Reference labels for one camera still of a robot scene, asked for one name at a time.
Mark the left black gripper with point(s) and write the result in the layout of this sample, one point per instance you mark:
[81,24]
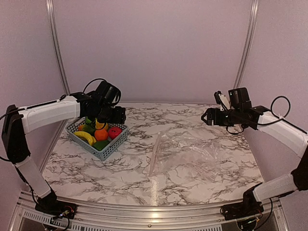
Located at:
[119,118]

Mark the left aluminium corner post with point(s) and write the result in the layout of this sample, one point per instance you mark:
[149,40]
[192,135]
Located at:
[56,45]

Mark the red toy apple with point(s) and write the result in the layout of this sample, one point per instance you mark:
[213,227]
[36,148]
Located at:
[113,132]

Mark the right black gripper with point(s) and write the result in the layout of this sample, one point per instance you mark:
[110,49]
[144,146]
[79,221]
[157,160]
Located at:
[216,121]

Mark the yellow toy banana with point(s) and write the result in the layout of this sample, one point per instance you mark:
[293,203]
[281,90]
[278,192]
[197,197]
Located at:
[85,137]

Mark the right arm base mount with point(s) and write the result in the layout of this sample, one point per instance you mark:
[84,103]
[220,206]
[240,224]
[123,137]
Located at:
[247,207]

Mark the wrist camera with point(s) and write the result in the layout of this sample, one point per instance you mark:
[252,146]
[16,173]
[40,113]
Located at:
[107,94]
[238,96]

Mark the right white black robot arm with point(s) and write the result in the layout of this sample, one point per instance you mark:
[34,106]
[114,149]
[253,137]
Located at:
[241,112]

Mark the clear zip top bag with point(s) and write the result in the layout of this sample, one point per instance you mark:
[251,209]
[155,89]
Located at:
[196,155]

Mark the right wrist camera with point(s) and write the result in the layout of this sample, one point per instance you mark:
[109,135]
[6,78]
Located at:
[238,96]

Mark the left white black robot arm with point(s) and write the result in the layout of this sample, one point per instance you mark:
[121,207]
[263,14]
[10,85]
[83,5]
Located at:
[20,121]

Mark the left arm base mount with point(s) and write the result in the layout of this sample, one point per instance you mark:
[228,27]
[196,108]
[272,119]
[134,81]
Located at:
[51,205]

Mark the green toy pepper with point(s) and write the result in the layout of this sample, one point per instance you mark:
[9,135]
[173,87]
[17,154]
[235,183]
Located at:
[100,145]

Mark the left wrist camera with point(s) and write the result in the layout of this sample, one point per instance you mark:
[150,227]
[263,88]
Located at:
[107,94]

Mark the aluminium front frame rail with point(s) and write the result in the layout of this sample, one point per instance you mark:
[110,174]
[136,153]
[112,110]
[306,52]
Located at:
[92,216]

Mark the aluminium corner post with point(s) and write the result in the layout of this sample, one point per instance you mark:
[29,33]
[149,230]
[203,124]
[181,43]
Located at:
[56,45]
[247,43]

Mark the green orange toy mango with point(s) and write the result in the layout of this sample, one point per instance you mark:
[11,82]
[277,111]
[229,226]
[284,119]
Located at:
[87,128]

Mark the orange toy fruit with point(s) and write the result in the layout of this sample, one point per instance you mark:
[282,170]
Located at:
[101,135]

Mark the yellow toy pear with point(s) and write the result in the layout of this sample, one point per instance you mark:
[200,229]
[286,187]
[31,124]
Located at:
[100,126]

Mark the right aluminium corner post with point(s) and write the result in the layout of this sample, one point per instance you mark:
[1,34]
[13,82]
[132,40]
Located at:
[247,43]

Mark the blue-grey perforated plastic basket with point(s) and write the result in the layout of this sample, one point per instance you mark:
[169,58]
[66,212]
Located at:
[106,151]

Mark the green toy watermelon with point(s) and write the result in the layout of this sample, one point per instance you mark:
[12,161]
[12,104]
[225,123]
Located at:
[87,120]

